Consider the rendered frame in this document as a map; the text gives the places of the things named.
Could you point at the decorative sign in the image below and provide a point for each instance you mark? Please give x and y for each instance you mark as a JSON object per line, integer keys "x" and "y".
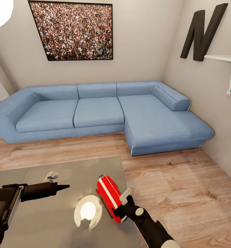
{"x": 202, "y": 40}

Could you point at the radio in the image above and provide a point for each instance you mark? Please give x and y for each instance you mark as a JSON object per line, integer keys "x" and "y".
{"x": 110, "y": 194}

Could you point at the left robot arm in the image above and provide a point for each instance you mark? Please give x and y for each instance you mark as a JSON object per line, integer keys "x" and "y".
{"x": 12, "y": 194}

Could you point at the picture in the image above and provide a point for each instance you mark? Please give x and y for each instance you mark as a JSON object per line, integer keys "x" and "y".
{"x": 74, "y": 31}

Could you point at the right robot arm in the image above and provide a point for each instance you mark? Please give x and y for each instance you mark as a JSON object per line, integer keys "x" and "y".
{"x": 153, "y": 233}

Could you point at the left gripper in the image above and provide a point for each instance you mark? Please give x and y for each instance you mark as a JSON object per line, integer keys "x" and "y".
{"x": 48, "y": 189}

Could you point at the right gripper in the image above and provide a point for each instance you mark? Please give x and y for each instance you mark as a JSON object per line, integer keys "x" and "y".
{"x": 122, "y": 210}

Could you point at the sofa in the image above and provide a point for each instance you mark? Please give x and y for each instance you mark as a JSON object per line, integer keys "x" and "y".
{"x": 153, "y": 116}

